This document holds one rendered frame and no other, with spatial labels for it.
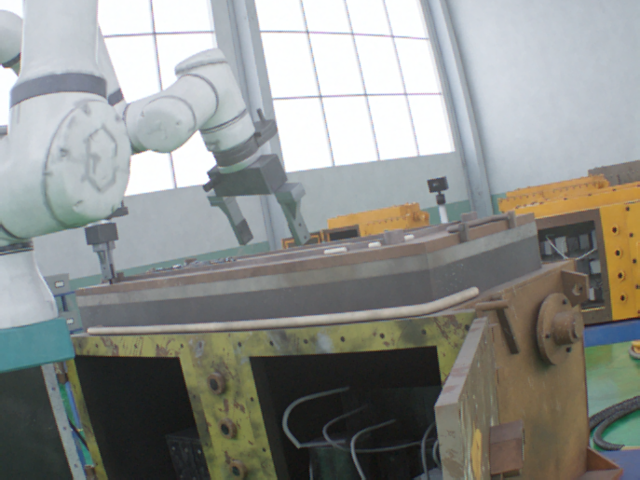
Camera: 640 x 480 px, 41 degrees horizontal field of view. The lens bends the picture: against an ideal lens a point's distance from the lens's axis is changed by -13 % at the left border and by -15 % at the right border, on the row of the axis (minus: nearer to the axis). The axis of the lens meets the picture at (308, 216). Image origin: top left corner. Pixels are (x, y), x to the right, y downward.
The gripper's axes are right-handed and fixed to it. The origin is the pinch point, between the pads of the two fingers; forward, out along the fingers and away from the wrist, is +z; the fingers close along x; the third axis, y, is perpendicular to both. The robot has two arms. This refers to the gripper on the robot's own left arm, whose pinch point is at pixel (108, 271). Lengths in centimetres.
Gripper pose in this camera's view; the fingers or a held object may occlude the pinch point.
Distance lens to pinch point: 265.6
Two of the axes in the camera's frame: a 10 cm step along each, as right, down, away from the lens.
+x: -2.3, 0.4, -9.7
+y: -9.6, 1.8, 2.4
